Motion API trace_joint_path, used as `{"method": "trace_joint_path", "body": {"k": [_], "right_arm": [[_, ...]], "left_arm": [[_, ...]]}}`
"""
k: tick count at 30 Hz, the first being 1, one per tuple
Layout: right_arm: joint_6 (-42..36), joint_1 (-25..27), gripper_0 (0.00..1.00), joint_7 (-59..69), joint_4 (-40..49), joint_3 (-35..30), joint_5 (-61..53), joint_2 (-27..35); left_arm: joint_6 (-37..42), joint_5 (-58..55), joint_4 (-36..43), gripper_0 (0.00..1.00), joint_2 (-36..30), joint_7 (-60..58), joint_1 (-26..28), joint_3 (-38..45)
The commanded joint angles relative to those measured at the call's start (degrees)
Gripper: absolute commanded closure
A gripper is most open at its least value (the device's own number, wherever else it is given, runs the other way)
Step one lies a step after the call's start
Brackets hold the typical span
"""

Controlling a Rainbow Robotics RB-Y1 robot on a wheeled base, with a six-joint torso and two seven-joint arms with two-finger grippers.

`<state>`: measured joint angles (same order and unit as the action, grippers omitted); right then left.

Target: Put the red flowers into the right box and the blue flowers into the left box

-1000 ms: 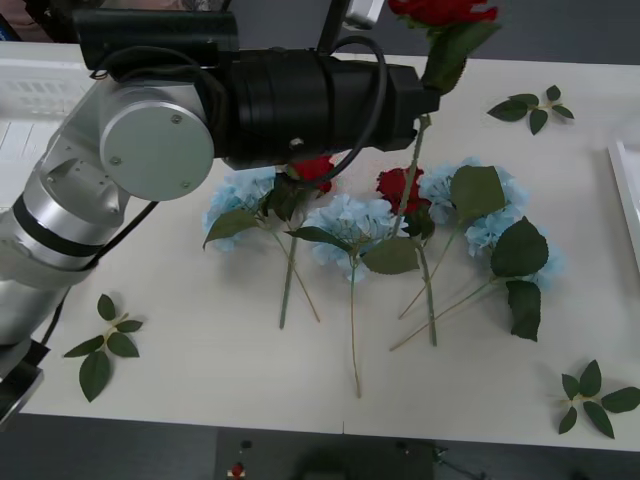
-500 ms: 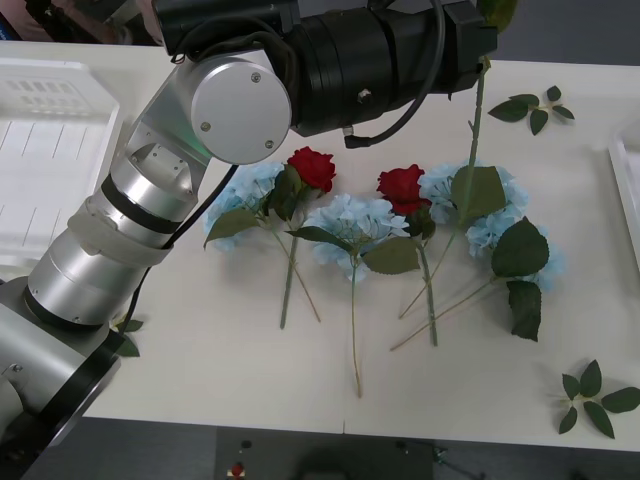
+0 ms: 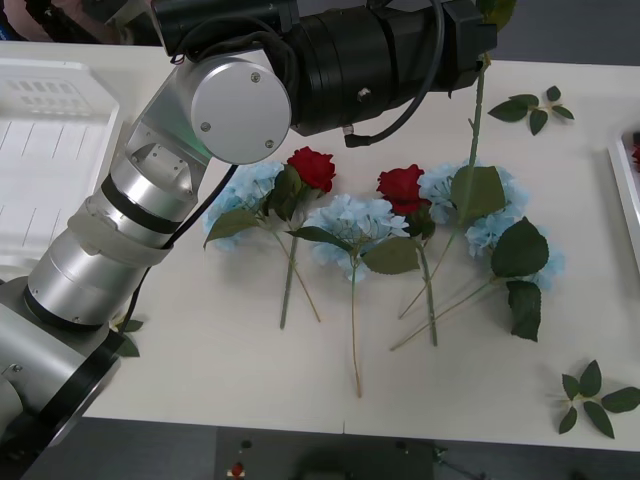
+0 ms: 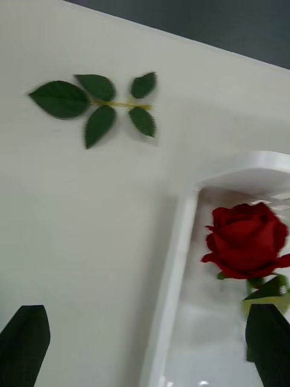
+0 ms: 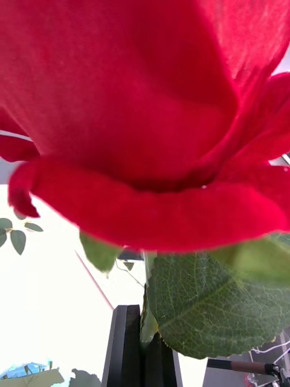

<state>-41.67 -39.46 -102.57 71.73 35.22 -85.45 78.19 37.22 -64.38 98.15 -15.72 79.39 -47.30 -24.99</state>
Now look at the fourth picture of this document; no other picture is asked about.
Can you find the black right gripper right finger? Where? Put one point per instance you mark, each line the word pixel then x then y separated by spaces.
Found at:
pixel 270 341

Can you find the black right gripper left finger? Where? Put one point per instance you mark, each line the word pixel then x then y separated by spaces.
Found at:
pixel 22 347

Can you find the shallow white box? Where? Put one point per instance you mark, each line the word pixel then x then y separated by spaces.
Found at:
pixel 208 332

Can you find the red rose with green stem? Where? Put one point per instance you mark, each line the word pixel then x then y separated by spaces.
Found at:
pixel 244 239

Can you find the loose green leaf twig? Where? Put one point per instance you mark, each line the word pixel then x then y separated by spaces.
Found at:
pixel 60 99

